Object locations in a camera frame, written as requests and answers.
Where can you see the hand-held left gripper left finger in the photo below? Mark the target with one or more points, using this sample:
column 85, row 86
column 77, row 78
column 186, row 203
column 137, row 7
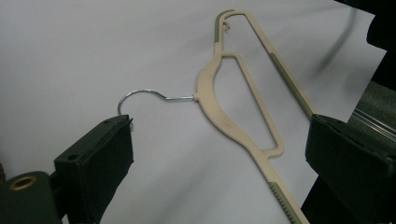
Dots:
column 93, row 168

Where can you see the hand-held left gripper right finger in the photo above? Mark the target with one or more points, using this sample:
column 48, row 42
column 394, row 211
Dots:
column 351, row 168

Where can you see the beige plastic clothes hanger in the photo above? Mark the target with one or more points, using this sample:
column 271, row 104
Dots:
column 214, row 109

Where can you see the metal rail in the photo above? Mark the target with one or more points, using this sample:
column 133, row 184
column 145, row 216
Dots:
column 373, row 123

